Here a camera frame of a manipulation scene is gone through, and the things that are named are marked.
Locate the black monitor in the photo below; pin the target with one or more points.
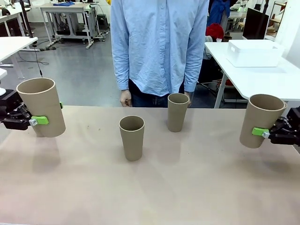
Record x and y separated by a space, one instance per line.
255 23

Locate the person's right hand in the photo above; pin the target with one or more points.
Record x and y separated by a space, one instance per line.
125 98

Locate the blue cloth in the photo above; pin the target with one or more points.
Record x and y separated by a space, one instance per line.
63 3

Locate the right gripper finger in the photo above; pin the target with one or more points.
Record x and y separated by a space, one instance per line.
282 124
259 132

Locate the brown paper cup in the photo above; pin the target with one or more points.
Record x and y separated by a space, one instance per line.
132 140
260 114
42 100
178 114

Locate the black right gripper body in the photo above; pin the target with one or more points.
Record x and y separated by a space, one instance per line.
294 119

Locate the person in blue shirt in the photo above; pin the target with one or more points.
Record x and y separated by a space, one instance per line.
159 47

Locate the black pole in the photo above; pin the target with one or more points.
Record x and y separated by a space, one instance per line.
25 18

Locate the red object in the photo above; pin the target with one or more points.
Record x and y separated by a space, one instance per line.
214 30

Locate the person's right forearm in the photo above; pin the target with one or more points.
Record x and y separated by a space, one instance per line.
120 72

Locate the white plastic basket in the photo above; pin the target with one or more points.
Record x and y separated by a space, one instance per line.
255 54

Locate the white side table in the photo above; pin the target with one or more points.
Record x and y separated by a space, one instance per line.
257 79

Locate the person's left hand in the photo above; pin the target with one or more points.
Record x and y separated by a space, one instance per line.
189 100

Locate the black computer tower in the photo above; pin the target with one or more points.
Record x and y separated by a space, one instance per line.
103 21

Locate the blue hanging jacket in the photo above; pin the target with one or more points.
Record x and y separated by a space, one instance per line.
220 10

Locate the grey top metal desk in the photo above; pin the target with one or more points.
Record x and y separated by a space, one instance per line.
63 9

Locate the person's left forearm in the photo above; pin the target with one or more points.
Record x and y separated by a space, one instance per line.
194 75

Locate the white desk with dark drawers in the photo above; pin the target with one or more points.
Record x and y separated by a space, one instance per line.
11 22

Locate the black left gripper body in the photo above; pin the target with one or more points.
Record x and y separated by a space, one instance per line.
7 103

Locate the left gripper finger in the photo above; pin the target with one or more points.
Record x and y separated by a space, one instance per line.
22 109
41 120

